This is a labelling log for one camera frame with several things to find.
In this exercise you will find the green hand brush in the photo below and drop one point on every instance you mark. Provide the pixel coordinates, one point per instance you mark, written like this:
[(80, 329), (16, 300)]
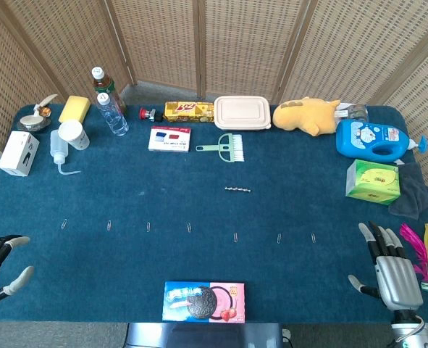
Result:
[(228, 146)]

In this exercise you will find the colourful feather shuttlecock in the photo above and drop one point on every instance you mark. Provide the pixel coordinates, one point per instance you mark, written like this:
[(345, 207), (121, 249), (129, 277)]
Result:
[(425, 261)]

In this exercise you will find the red emergency stop button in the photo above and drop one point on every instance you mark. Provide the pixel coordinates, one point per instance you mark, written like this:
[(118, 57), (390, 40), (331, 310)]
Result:
[(147, 114)]

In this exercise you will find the brown tea bottle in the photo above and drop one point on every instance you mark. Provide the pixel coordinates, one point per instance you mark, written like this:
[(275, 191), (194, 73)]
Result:
[(103, 84)]

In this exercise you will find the clear box of tape rolls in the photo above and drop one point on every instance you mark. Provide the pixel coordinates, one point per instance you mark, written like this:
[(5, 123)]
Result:
[(356, 110)]

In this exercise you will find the clear water bottle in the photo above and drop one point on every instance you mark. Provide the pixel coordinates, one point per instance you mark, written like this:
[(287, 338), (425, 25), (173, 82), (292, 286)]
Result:
[(114, 117)]

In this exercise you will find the yellow plush toy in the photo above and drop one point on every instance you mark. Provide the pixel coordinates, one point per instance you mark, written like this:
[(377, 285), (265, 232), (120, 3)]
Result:
[(304, 116)]

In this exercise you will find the rattan folding screen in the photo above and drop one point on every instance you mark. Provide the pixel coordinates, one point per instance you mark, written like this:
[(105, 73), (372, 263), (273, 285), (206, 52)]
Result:
[(242, 43)]

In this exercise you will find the green tissue box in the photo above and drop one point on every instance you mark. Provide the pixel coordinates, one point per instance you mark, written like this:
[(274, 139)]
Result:
[(373, 183)]

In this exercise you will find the dark grey robot torso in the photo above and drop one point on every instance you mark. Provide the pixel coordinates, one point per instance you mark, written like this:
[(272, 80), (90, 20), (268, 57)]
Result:
[(199, 337)]

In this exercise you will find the white cardboard product box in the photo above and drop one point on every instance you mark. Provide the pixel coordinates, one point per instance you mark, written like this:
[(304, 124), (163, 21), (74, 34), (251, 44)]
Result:
[(18, 154)]

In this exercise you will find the dark grey cloth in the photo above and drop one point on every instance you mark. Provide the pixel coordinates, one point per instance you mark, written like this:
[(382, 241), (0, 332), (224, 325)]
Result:
[(413, 195)]

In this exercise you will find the blue pink Oreo box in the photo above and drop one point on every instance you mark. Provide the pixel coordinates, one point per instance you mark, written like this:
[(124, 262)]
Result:
[(202, 302)]

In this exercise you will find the yellow sponge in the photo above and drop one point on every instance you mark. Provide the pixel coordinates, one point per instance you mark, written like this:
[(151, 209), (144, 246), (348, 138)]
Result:
[(74, 108)]

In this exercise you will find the round silver tin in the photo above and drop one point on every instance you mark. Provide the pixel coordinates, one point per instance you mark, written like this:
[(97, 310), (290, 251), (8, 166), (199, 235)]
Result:
[(32, 123)]

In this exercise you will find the white paper cup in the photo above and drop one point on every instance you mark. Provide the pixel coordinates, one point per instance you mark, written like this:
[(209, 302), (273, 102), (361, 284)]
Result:
[(74, 134)]

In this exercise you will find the silver beaded magnetic bar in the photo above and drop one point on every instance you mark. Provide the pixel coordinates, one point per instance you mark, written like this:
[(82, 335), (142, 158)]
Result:
[(238, 189)]

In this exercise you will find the blue detergent bottle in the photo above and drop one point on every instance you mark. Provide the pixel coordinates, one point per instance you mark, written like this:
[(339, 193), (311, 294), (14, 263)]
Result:
[(365, 139)]

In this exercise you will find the blue carpet table cover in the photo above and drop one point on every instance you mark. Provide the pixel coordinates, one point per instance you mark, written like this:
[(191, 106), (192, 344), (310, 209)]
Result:
[(126, 188)]

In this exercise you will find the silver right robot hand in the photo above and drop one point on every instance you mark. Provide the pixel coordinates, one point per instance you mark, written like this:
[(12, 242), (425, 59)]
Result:
[(398, 279)]

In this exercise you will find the beige lidded lunch box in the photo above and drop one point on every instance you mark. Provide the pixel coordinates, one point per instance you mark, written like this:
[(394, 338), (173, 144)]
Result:
[(242, 112)]

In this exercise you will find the yellow biscuit package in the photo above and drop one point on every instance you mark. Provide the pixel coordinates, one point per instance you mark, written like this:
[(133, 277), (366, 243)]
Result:
[(188, 111)]

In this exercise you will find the translucent squeeze wash bottle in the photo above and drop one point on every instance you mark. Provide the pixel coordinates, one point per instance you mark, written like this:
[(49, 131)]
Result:
[(58, 148)]

